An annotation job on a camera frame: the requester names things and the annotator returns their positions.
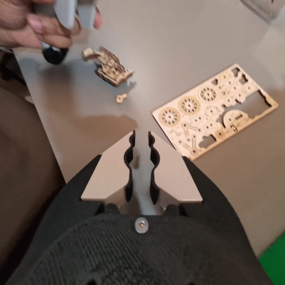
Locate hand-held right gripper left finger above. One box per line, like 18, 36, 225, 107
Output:
81, 130, 136, 202

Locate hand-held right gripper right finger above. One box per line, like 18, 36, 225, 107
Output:
148, 131, 203, 204

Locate person's left hand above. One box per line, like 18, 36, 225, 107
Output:
0, 0, 103, 50

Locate person's shirt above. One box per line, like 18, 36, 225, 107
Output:
0, 78, 67, 285

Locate model instruction sheet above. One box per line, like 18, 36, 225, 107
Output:
239, 0, 282, 21

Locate green plastic bin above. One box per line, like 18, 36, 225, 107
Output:
258, 236, 285, 285

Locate wooden gear parts sheet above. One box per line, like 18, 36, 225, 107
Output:
152, 63, 279, 161

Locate grey desk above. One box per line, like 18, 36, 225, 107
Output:
13, 0, 285, 259

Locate layered wooden model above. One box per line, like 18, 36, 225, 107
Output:
82, 46, 135, 87

